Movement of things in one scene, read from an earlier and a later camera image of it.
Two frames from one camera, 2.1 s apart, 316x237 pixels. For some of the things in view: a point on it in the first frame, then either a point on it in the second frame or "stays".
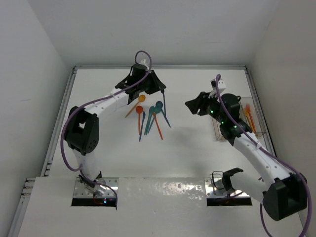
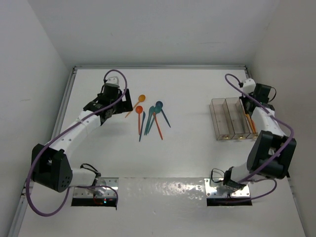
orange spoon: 139,109 stays
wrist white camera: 221,84 → 249,86
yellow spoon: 141,98 stays
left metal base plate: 80,190 stays
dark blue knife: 143,116 stays
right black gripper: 195,104 → 244,99
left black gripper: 157,85 → 124,105
